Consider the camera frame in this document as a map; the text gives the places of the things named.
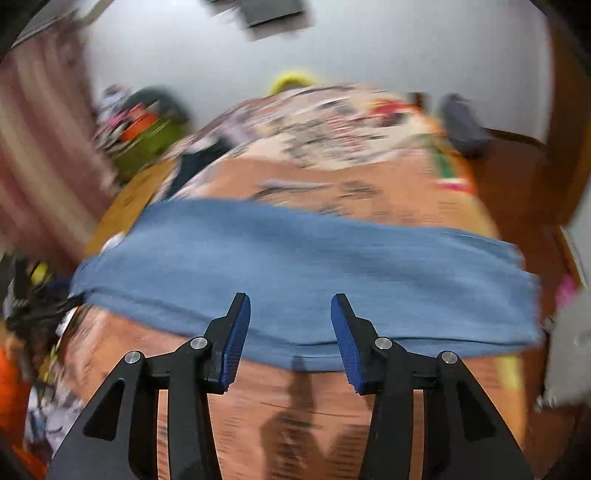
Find blue denim pants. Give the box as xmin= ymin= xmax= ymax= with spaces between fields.
xmin=71 ymin=199 xmax=542 ymax=371

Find yellow wooden board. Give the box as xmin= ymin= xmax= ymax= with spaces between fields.
xmin=84 ymin=159 xmax=177 ymax=257

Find striped pink curtain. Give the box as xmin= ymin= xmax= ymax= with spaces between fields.
xmin=1 ymin=19 xmax=115 ymax=275

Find dark navy folded garment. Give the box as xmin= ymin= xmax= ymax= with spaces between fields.
xmin=163 ymin=138 xmax=232 ymax=200

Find newspaper print bed blanket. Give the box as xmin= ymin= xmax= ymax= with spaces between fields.
xmin=59 ymin=82 xmax=532 ymax=480

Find dark grey bag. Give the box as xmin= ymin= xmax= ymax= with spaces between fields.
xmin=440 ymin=93 xmax=492 ymax=159

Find green storage bag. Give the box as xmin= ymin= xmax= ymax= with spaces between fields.
xmin=110 ymin=119 xmax=185 ymax=183

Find orange box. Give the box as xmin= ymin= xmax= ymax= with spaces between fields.
xmin=120 ymin=113 xmax=159 ymax=142

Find grey neck pillow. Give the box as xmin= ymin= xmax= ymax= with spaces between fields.
xmin=123 ymin=86 xmax=190 ymax=124

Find yellow curved pillow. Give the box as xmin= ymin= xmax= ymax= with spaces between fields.
xmin=269 ymin=70 xmax=318 ymax=96

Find small black wall monitor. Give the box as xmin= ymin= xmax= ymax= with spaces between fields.
xmin=204 ymin=0 xmax=314 ymax=41

